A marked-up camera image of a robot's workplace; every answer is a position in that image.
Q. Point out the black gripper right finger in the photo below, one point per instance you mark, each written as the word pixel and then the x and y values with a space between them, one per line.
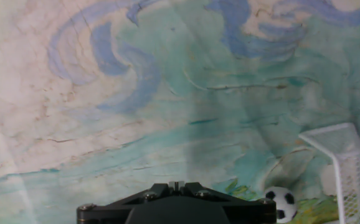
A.
pixel 248 210

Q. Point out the green blue painted cloth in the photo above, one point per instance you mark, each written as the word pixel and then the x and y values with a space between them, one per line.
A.
pixel 167 93

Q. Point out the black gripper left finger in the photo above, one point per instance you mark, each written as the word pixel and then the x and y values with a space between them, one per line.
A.
pixel 111 210

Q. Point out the small black white soccer ball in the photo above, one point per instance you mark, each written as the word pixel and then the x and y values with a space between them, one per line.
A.
pixel 282 202

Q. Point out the white mesh toy goal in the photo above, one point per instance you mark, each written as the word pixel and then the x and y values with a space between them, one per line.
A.
pixel 348 174

